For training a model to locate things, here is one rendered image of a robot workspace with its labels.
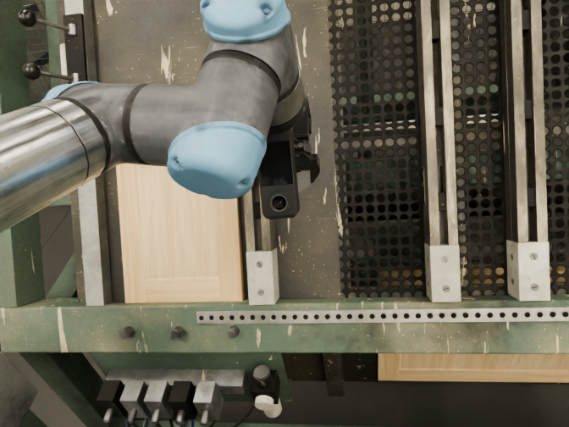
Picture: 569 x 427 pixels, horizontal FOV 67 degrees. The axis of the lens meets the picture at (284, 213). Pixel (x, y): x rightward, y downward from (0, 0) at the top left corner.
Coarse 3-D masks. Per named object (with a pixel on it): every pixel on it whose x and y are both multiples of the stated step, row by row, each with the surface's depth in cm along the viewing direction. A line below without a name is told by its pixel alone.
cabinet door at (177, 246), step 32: (128, 192) 110; (160, 192) 109; (192, 192) 108; (128, 224) 111; (160, 224) 110; (192, 224) 109; (224, 224) 107; (128, 256) 111; (160, 256) 110; (192, 256) 109; (224, 256) 107; (128, 288) 112; (160, 288) 110; (192, 288) 109; (224, 288) 108
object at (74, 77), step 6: (24, 66) 98; (30, 66) 98; (36, 66) 99; (24, 72) 98; (30, 72) 98; (36, 72) 99; (42, 72) 101; (48, 72) 102; (30, 78) 99; (36, 78) 100; (60, 78) 104; (66, 78) 105; (72, 78) 106; (78, 78) 107
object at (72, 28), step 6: (24, 12) 97; (30, 12) 98; (18, 18) 98; (24, 18) 97; (30, 18) 98; (24, 24) 98; (30, 24) 99; (42, 24) 102; (48, 24) 102; (54, 24) 103; (72, 24) 106; (72, 30) 106
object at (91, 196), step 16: (64, 0) 108; (80, 0) 108; (96, 80) 112; (80, 192) 110; (96, 192) 110; (80, 208) 110; (96, 208) 110; (80, 224) 110; (96, 224) 110; (96, 240) 110; (96, 256) 110; (96, 272) 110; (96, 288) 111; (96, 304) 111
